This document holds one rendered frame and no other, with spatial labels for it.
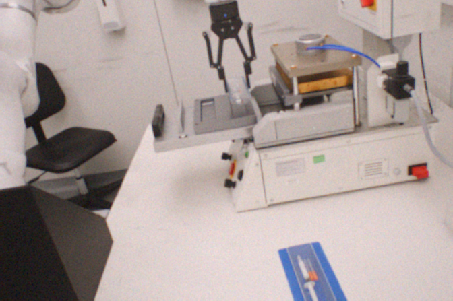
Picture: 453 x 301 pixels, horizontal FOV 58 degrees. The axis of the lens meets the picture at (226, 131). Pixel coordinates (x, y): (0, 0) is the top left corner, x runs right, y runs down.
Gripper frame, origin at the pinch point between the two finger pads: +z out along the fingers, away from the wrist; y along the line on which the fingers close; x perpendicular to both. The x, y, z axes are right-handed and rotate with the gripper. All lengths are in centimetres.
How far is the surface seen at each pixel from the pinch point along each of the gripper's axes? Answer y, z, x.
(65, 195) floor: 126, 105, -142
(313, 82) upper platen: -18.7, 1.6, 10.5
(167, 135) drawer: 20.9, 9.7, 7.5
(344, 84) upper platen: -26.3, 3.6, 10.5
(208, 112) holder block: 9.3, 8.8, -1.1
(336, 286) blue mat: -11, 32, 47
